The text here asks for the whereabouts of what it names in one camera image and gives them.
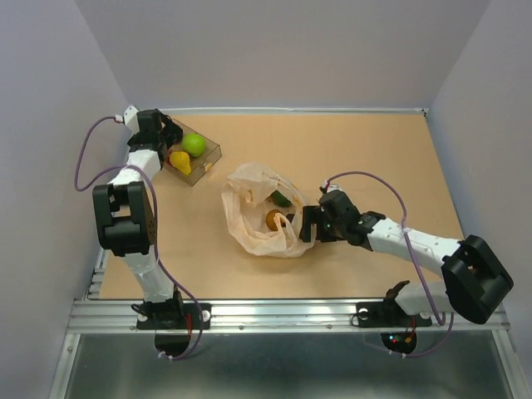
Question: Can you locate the yellow pear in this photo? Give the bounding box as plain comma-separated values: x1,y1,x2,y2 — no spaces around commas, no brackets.
169,151,192,175

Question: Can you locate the green apple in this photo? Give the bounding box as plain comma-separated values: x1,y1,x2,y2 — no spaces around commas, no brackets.
181,133,206,158

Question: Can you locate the orange fruit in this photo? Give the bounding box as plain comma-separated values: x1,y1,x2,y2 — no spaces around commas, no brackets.
265,209,286,231

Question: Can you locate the translucent plastic bag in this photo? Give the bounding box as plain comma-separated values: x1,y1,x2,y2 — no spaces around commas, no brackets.
221,162,315,258

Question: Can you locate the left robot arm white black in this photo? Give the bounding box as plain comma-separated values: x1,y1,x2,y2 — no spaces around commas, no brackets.
92,106,185,328

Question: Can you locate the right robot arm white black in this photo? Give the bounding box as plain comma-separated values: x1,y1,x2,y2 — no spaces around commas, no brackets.
300,189,514,324

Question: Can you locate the clear plastic container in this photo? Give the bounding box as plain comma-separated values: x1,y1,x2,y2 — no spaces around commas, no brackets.
165,118,222,186

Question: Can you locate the green avocado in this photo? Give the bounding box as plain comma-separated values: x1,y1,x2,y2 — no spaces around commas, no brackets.
270,190,292,208

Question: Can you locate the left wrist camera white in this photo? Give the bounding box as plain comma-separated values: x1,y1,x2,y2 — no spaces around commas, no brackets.
113,105,139,135

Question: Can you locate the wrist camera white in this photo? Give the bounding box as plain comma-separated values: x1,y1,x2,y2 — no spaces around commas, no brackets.
113,105,139,135
319,180,343,195

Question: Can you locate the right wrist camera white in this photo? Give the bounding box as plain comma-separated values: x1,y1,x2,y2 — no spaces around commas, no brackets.
319,180,343,195

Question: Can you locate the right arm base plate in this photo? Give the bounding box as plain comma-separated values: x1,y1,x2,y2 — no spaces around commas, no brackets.
350,300,432,357

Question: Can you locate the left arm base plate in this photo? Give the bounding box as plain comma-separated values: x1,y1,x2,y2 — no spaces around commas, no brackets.
131,300,200,331

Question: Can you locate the aluminium front rail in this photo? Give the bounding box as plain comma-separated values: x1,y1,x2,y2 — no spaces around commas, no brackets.
68,297,508,333

